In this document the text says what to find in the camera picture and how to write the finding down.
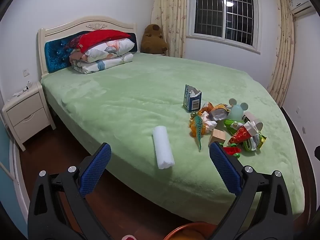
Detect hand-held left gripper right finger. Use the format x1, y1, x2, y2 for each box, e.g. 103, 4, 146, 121
209, 141, 294, 240

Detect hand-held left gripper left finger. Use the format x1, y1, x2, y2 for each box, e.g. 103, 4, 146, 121
27, 142, 118, 240

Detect wooden block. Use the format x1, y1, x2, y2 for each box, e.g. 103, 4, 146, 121
209, 129, 226, 147

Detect white tissue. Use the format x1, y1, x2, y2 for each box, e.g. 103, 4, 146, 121
200, 111, 217, 133

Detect orange plastic basin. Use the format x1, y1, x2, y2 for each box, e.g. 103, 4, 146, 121
165, 221, 220, 240

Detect red plastic toy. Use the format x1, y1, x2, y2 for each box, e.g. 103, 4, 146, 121
222, 146, 242, 158

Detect green foil wrapper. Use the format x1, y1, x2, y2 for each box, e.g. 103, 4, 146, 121
244, 132, 267, 152

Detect green snack packet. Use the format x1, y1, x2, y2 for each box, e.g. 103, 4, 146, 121
223, 119, 245, 134

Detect green toy dinosaur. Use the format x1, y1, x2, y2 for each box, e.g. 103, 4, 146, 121
190, 112, 204, 152

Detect light blue mouse-ear bottle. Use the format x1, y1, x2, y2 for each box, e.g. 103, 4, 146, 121
227, 98, 248, 122

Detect orange foil snack bag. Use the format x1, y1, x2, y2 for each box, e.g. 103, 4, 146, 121
200, 102, 232, 122

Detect white foam roll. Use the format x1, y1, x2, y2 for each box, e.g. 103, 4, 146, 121
153, 126, 175, 170

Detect torn blue carton box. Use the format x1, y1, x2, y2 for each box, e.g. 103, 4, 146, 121
184, 84, 202, 112

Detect green bed sheet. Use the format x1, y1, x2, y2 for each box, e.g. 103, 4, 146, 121
40, 52, 304, 225

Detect cream nightstand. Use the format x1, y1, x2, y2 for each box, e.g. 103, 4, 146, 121
2, 81, 57, 152

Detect light blue wardrobe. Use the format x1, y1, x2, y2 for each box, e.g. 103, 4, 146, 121
0, 120, 30, 233

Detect cream headboard blue padding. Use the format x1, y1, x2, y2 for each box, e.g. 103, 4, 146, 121
37, 16, 138, 78

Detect cream floral curtain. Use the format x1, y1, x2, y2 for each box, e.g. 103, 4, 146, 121
266, 0, 297, 108
151, 0, 192, 58

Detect red blanket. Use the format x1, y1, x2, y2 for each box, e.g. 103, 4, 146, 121
65, 29, 132, 53

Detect brown plush bear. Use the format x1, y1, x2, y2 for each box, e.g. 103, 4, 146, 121
140, 24, 168, 55

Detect barred window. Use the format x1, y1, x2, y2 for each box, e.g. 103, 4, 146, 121
186, 0, 262, 55

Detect white air conditioner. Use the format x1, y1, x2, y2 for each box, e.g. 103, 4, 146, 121
287, 0, 314, 18

